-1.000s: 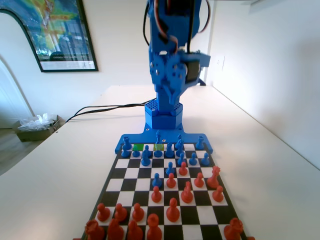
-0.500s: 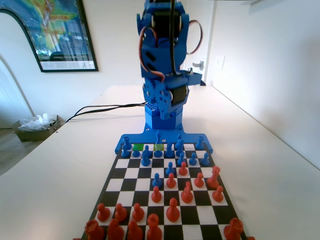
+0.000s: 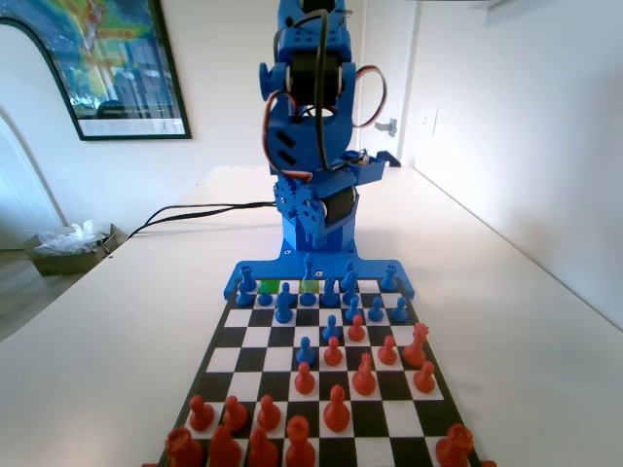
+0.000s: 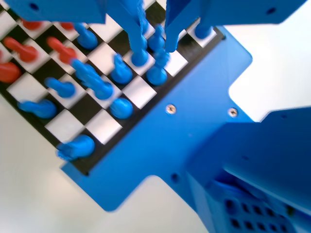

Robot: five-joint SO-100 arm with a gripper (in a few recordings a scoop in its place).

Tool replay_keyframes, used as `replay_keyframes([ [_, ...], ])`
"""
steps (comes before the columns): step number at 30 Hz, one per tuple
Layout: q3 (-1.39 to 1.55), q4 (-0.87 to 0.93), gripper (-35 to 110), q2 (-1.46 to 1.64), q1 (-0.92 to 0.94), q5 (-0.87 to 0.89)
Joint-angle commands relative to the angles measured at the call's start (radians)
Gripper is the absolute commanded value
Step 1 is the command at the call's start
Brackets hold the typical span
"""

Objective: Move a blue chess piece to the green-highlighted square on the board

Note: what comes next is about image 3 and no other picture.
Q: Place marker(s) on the red chess knight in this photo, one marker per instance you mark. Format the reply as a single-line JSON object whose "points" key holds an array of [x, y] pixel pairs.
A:
{"points": [[225, 450], [364, 379]]}

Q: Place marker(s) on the framed map poster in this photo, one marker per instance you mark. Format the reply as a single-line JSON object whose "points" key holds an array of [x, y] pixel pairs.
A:
{"points": [[121, 58]]}

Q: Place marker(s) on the white door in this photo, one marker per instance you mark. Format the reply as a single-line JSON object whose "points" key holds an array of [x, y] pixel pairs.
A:
{"points": [[404, 73]]}

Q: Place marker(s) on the blue gripper camera box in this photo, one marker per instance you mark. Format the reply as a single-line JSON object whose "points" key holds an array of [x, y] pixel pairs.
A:
{"points": [[370, 172]]}

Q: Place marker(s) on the blue base plate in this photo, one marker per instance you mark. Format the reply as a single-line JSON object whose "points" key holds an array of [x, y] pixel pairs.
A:
{"points": [[370, 269]]}

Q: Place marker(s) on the red chess rook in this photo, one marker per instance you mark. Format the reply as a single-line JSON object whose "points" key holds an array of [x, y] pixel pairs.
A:
{"points": [[184, 450], [455, 447]]}

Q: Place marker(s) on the red chess pawn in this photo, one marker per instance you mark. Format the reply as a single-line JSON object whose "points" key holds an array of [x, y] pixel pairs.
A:
{"points": [[333, 354], [387, 352], [201, 416], [424, 379], [268, 416], [234, 416], [304, 382], [356, 331]]}

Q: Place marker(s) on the white light switch plate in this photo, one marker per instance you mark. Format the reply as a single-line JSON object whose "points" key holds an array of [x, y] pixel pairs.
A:
{"points": [[429, 124]]}

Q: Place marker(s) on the clear plastic bag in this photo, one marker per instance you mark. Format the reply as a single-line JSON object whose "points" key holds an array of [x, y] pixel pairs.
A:
{"points": [[73, 240]]}

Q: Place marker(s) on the blue chess queen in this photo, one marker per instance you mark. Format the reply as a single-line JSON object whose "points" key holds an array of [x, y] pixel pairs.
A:
{"points": [[349, 272]]}

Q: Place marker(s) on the white arched panel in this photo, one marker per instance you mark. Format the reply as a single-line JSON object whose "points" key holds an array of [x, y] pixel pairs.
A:
{"points": [[19, 78]]}

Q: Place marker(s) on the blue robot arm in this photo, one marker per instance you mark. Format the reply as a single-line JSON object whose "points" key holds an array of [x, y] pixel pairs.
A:
{"points": [[336, 41]]}

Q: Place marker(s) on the red chess bishop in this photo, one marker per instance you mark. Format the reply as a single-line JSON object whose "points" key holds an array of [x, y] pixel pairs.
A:
{"points": [[337, 413], [263, 452]]}

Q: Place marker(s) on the brown cardboard box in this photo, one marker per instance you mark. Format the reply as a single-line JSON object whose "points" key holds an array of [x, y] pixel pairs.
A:
{"points": [[63, 265]]}

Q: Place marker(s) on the dark blue clamp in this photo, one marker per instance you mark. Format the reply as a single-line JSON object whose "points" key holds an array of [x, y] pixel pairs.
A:
{"points": [[394, 162]]}

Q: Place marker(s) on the blue chess rook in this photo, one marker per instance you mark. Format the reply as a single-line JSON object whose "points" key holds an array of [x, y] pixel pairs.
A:
{"points": [[246, 278], [388, 279]]}

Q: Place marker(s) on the blue chess pawn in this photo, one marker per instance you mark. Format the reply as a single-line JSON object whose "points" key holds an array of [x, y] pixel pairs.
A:
{"points": [[375, 311], [243, 298], [306, 354], [331, 331], [400, 312], [264, 298], [286, 288], [353, 311]]}

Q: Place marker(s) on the blue chess knight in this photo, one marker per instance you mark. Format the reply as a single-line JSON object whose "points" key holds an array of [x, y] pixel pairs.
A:
{"points": [[349, 294], [283, 313]]}

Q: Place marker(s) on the black white chessboard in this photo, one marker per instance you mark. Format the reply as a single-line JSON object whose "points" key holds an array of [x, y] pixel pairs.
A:
{"points": [[272, 360]]}

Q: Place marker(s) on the blue geared gripper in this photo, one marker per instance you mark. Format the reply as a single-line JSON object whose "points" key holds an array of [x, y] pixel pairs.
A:
{"points": [[336, 206]]}

